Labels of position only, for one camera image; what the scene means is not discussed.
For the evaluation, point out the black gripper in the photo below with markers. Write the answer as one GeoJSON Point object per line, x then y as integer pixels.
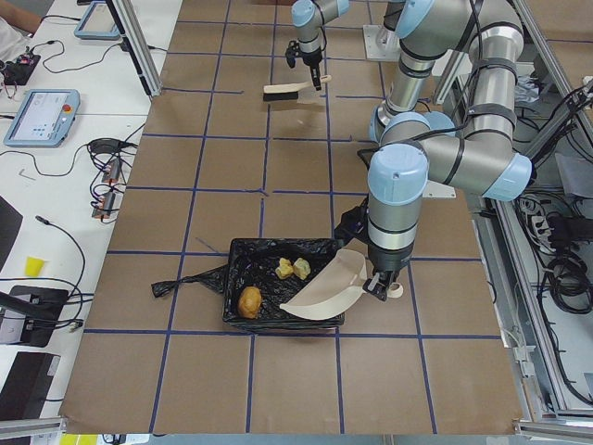
{"type": "Point", "coordinates": [388, 260]}
{"type": "Point", "coordinates": [310, 58]}

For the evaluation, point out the beige plastic dustpan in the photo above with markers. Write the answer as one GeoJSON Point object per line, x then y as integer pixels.
{"type": "Point", "coordinates": [334, 289]}

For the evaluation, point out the beige hand brush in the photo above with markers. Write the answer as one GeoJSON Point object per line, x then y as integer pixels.
{"type": "Point", "coordinates": [292, 91]}

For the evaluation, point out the yellow bread chunk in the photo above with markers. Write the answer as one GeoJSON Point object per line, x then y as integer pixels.
{"type": "Point", "coordinates": [301, 268]}
{"type": "Point", "coordinates": [284, 269]}

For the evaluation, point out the whole yellow potato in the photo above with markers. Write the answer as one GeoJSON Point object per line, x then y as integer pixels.
{"type": "Point", "coordinates": [249, 302]}

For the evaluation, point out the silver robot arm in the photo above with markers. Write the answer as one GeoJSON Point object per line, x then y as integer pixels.
{"type": "Point", "coordinates": [312, 19]}
{"type": "Point", "coordinates": [475, 155]}

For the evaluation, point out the black lined trash bin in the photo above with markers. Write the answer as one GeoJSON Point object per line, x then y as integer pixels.
{"type": "Point", "coordinates": [251, 262]}

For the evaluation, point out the far teach pendant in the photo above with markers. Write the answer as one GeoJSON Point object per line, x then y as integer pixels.
{"type": "Point", "coordinates": [97, 23]}

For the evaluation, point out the teach pendant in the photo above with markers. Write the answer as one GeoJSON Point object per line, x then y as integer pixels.
{"type": "Point", "coordinates": [44, 118]}
{"type": "Point", "coordinates": [97, 23]}

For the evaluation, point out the near teach pendant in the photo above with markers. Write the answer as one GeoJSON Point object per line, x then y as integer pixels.
{"type": "Point", "coordinates": [44, 118]}

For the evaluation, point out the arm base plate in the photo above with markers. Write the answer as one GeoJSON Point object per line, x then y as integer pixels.
{"type": "Point", "coordinates": [436, 190]}
{"type": "Point", "coordinates": [381, 44]}

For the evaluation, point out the aluminium frame post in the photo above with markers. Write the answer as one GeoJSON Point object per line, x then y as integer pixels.
{"type": "Point", "coordinates": [132, 35]}

